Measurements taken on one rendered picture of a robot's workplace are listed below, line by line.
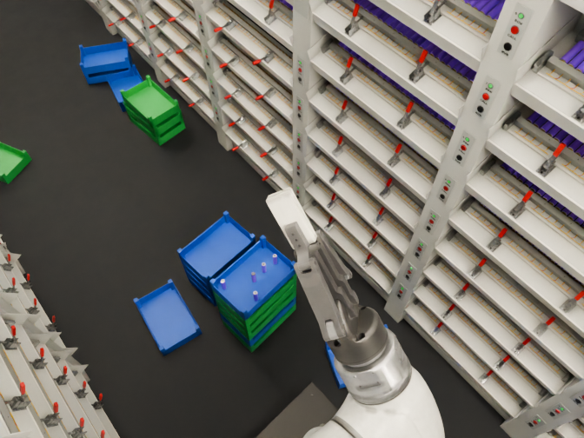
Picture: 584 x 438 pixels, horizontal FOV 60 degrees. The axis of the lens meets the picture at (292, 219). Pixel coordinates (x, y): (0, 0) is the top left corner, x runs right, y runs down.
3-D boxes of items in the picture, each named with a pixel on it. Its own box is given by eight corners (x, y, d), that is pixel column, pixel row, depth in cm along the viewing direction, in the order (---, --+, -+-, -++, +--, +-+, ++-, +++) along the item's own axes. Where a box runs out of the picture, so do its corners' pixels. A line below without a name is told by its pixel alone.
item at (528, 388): (530, 408, 191) (538, 407, 178) (413, 294, 216) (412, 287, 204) (567, 370, 192) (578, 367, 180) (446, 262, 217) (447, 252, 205)
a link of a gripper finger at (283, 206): (294, 247, 60) (293, 250, 59) (266, 198, 57) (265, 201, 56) (316, 239, 59) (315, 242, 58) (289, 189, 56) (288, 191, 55)
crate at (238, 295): (245, 321, 201) (243, 313, 194) (211, 288, 208) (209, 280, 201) (296, 272, 212) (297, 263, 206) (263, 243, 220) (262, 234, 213)
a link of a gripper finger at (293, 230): (304, 259, 59) (301, 274, 57) (285, 224, 58) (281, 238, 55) (316, 255, 59) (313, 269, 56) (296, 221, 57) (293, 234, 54)
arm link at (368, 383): (413, 396, 62) (395, 361, 60) (345, 411, 65) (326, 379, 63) (410, 345, 70) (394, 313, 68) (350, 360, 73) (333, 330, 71)
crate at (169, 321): (202, 333, 239) (199, 327, 233) (163, 356, 233) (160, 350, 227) (174, 285, 253) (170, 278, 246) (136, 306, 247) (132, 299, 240)
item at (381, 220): (405, 258, 204) (404, 248, 191) (308, 168, 229) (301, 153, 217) (441, 224, 205) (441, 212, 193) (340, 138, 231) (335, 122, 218)
